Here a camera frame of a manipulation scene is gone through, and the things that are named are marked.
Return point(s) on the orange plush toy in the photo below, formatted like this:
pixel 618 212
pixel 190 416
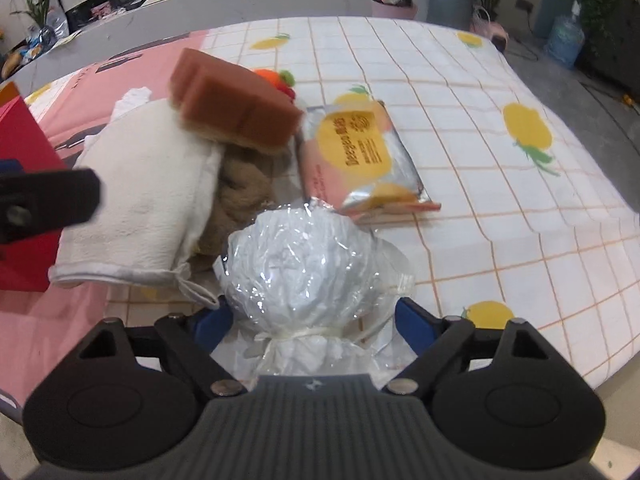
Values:
pixel 270 77

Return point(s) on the white fluffy towel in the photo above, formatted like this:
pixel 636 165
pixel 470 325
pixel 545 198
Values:
pixel 145 190

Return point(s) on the pink basket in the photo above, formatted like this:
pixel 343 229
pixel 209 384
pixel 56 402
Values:
pixel 481 24

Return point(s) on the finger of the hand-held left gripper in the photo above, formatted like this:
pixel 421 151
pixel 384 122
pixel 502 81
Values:
pixel 55 195

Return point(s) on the pink printed blanket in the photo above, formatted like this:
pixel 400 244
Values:
pixel 50 335

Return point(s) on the pink and yellow snack packet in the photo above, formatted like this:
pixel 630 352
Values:
pixel 360 155

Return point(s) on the brown sponge block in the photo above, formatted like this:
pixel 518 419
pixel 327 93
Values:
pixel 230 100

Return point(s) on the trailing green plant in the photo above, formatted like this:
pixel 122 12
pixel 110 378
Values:
pixel 605 0

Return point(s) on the blue water jug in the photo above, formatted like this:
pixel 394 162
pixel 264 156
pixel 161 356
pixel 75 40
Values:
pixel 565 40

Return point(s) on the red box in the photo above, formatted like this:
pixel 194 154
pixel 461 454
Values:
pixel 20 145

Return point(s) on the lemon check blanket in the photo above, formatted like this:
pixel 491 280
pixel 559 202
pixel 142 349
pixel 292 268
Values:
pixel 475 185

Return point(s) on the snack bags on bench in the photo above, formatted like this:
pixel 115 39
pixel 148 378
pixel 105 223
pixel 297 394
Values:
pixel 25 55

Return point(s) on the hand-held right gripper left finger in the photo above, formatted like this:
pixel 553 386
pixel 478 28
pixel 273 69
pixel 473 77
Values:
pixel 207 327

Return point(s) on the grey television bench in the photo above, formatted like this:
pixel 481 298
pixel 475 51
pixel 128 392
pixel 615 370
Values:
pixel 250 5

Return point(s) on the brown fleece cloth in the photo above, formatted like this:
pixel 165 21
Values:
pixel 245 185

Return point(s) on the pink trash bin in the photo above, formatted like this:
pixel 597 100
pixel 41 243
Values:
pixel 395 11

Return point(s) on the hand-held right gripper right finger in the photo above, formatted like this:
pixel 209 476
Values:
pixel 415 325

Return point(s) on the small green potted plant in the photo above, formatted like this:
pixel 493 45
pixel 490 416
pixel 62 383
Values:
pixel 40 7

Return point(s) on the plastic-wrapped white bundle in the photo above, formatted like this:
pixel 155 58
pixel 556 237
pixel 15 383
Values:
pixel 300 270

